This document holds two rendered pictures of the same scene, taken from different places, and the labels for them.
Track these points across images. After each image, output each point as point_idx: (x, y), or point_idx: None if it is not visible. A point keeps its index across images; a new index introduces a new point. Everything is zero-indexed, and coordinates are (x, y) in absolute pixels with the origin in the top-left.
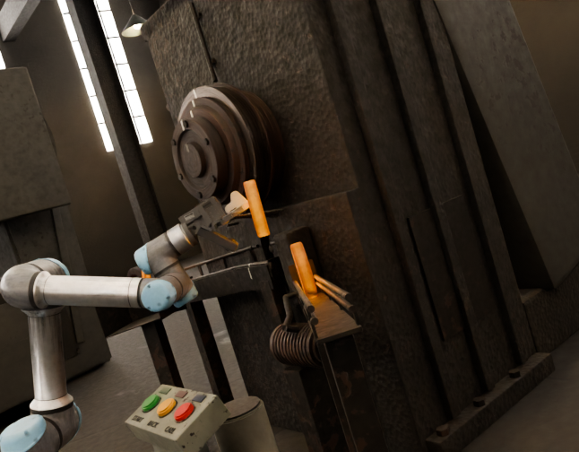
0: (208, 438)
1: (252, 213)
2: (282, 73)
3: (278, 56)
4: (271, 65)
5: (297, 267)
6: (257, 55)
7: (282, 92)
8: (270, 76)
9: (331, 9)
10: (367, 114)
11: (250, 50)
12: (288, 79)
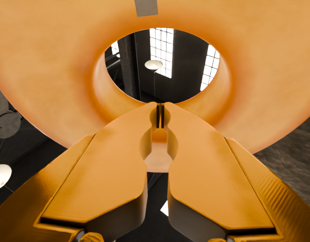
0: None
1: None
2: (282, 156)
3: (272, 166)
4: (292, 173)
5: None
6: (303, 192)
7: (305, 149)
8: (307, 172)
9: None
10: None
11: None
12: (279, 147)
